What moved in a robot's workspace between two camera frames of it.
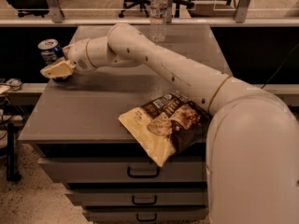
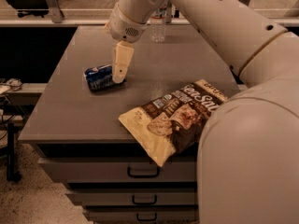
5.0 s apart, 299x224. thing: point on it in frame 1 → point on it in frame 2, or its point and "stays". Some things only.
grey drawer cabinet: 84,145 stays
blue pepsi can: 50,50 → 101,77
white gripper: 78,56 → 126,26
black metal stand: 10,174 stays
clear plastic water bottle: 158,14 stays
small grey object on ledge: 15,84 stays
